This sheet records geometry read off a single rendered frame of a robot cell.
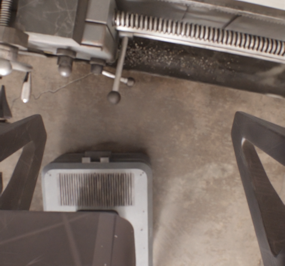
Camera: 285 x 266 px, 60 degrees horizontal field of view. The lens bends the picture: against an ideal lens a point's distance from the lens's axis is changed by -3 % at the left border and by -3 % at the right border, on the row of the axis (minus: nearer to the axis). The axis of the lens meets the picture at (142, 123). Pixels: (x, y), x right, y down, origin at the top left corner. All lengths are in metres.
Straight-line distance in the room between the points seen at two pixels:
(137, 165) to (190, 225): 0.57
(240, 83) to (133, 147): 0.68
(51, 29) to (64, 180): 0.82
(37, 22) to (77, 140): 0.97
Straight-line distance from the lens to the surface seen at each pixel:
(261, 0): 0.66
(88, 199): 1.25
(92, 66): 0.82
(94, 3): 0.64
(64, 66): 0.63
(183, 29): 0.69
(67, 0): 0.57
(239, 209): 1.62
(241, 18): 0.79
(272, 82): 1.11
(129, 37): 0.80
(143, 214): 1.25
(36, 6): 0.59
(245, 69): 1.07
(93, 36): 0.62
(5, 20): 0.61
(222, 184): 1.54
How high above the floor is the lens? 1.39
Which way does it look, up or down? 84 degrees down
